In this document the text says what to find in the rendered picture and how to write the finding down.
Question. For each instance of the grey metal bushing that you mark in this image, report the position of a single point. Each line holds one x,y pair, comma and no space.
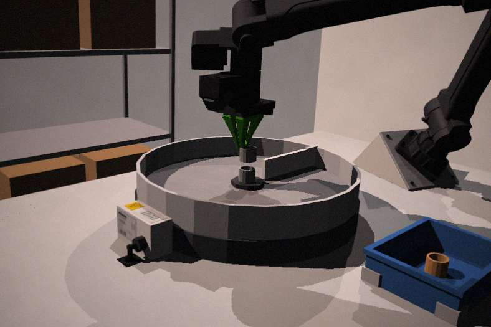
248,155
247,174

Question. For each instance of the blue crate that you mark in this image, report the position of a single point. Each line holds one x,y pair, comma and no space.
396,263

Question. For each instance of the bronze bushing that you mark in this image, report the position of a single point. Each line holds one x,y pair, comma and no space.
436,264

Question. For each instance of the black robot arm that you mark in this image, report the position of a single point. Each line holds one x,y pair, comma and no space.
448,115

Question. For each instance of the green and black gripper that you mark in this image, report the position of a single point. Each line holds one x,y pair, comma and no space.
234,114

